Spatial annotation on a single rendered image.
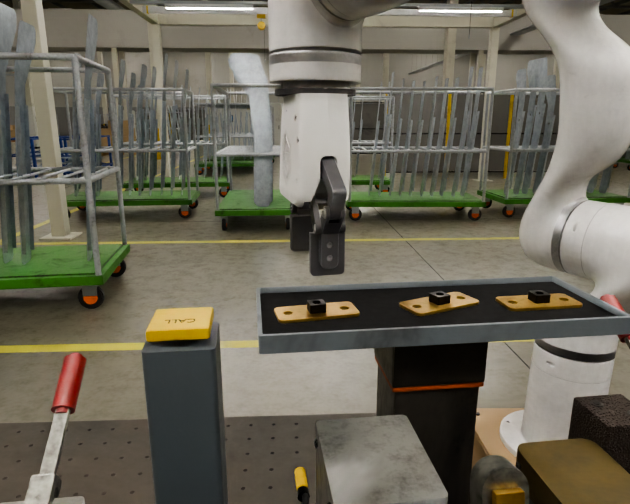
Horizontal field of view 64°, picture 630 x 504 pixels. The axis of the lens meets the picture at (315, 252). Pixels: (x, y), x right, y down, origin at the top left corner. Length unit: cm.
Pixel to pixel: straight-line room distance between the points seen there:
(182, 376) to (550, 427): 63
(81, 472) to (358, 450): 81
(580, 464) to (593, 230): 42
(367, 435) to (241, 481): 64
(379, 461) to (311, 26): 35
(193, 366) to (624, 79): 64
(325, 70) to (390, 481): 32
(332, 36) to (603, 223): 52
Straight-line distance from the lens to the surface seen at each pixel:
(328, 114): 45
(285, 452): 111
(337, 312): 52
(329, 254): 45
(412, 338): 49
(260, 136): 653
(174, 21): 1193
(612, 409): 55
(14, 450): 127
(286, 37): 46
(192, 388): 53
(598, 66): 80
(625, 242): 82
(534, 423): 97
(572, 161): 82
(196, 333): 51
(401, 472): 40
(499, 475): 42
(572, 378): 91
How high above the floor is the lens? 135
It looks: 15 degrees down
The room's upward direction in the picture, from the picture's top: straight up
